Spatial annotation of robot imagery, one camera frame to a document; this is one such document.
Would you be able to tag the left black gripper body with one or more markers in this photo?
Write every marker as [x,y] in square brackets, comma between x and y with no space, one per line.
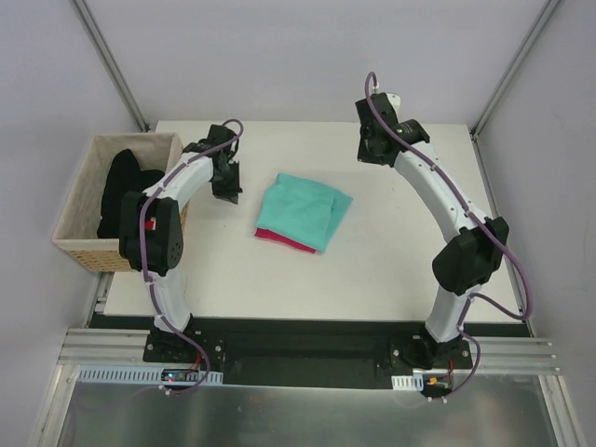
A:
[225,182]

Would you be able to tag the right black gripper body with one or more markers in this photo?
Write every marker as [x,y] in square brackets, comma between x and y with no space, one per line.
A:
[369,152]

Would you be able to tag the pink t shirt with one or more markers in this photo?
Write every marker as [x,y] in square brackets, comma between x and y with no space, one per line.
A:
[269,235]

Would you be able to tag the teal t shirt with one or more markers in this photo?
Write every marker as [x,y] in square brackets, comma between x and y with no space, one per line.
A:
[306,211]

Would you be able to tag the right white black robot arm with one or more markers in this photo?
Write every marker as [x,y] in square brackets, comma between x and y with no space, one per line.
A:
[471,253]

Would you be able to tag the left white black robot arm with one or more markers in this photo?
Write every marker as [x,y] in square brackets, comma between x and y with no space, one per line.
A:
[157,253]

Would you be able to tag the black garment in basket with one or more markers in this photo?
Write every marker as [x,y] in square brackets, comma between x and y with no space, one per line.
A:
[125,175]

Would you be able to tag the wicker basket with liner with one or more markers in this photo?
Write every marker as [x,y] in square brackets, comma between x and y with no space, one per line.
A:
[76,230]

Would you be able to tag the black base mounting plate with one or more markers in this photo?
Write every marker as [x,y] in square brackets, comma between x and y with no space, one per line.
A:
[307,353]

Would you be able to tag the right aluminium corner post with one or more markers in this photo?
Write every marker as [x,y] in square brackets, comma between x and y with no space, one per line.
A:
[538,27]

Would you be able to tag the aluminium corner post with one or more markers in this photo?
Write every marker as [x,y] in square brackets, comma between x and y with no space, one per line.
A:
[109,63]
[538,27]

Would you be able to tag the left aluminium corner post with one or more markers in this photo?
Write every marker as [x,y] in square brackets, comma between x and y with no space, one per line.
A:
[109,63]

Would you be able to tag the aluminium frame rail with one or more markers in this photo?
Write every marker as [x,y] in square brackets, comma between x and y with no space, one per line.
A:
[501,355]

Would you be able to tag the left white cable duct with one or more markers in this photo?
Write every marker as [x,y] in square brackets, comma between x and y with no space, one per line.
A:
[126,375]

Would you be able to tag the white cable duct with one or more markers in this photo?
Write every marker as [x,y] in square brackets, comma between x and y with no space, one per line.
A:
[126,375]
[414,382]

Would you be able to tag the right white cable duct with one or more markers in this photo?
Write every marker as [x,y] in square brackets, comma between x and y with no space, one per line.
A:
[414,382]

